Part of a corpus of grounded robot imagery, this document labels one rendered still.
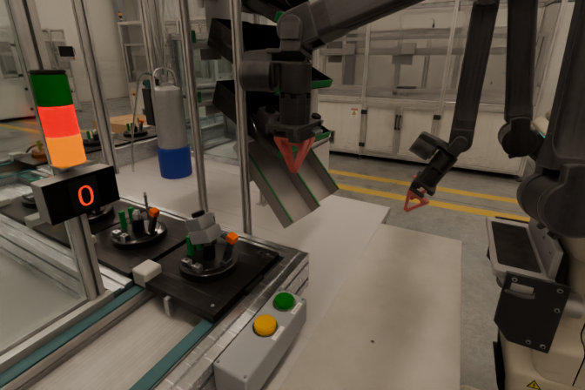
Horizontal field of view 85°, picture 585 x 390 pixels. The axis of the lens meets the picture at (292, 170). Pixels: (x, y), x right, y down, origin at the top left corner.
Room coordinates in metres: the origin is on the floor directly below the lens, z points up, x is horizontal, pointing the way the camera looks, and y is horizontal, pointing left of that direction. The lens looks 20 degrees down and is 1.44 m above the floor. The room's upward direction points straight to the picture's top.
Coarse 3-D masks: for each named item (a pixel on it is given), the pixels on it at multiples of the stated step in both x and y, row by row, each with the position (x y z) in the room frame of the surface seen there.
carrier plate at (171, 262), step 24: (240, 240) 0.75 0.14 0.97; (168, 264) 0.64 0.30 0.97; (240, 264) 0.64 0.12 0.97; (264, 264) 0.64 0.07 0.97; (168, 288) 0.56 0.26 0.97; (192, 288) 0.56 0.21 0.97; (216, 288) 0.56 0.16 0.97; (240, 288) 0.56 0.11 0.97; (192, 312) 0.51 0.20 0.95; (216, 312) 0.49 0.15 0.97
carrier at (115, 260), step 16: (144, 192) 0.83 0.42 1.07; (128, 208) 0.80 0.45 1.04; (128, 224) 0.80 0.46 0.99; (144, 224) 0.77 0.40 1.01; (160, 224) 0.80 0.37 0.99; (176, 224) 0.84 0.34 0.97; (96, 240) 0.74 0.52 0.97; (112, 240) 0.72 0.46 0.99; (128, 240) 0.72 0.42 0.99; (144, 240) 0.71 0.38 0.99; (160, 240) 0.74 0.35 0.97; (176, 240) 0.75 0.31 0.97; (112, 256) 0.67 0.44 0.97; (128, 256) 0.67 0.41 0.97; (144, 256) 0.67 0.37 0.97; (160, 256) 0.68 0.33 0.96; (128, 272) 0.61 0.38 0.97
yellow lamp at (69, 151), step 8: (72, 136) 0.53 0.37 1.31; (80, 136) 0.55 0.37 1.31; (48, 144) 0.51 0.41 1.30; (56, 144) 0.51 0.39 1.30; (64, 144) 0.52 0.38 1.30; (72, 144) 0.52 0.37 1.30; (80, 144) 0.54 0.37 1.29; (56, 152) 0.51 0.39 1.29; (64, 152) 0.51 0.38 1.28; (72, 152) 0.52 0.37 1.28; (80, 152) 0.53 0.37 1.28; (56, 160) 0.51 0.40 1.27; (64, 160) 0.51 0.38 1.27; (72, 160) 0.52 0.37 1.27; (80, 160) 0.53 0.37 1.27
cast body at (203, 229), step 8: (192, 216) 0.65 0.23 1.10; (200, 216) 0.64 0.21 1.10; (208, 216) 0.66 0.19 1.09; (192, 224) 0.64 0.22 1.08; (200, 224) 0.63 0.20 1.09; (208, 224) 0.65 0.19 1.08; (216, 224) 0.65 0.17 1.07; (192, 232) 0.64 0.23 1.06; (200, 232) 0.63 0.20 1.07; (208, 232) 0.62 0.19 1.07; (216, 232) 0.64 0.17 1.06; (192, 240) 0.64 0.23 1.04; (200, 240) 0.63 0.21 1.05; (208, 240) 0.61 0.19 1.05
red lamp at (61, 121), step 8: (72, 104) 0.55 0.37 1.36; (40, 112) 0.51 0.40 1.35; (48, 112) 0.51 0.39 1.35; (56, 112) 0.52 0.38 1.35; (64, 112) 0.52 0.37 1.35; (72, 112) 0.54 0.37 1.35; (48, 120) 0.51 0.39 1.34; (56, 120) 0.51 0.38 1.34; (64, 120) 0.52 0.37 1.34; (72, 120) 0.53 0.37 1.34; (48, 128) 0.51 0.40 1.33; (56, 128) 0.51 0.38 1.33; (64, 128) 0.52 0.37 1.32; (72, 128) 0.53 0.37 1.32; (48, 136) 0.51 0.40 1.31; (56, 136) 0.51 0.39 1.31; (64, 136) 0.52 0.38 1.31
